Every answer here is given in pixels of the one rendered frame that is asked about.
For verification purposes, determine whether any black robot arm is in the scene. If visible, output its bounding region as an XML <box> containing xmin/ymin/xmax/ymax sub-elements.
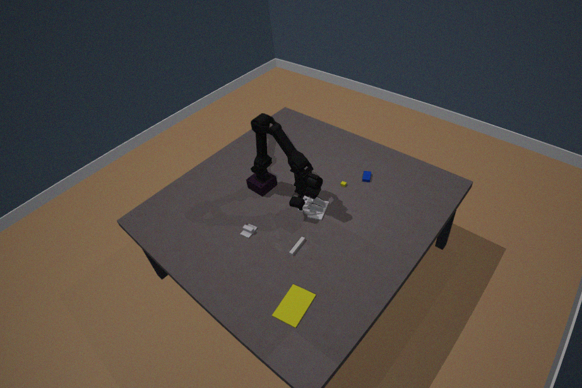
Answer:
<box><xmin>251</xmin><ymin>113</ymin><xmax>323</xmax><ymax>199</ymax></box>

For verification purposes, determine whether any yellow flat plate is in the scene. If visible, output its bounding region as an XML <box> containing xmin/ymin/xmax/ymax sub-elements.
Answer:
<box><xmin>272</xmin><ymin>284</ymin><xmax>316</xmax><ymax>328</ymax></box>

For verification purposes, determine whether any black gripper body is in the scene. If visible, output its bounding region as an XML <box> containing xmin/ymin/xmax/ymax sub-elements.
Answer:
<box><xmin>289</xmin><ymin>183</ymin><xmax>306</xmax><ymax>209</ymax></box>

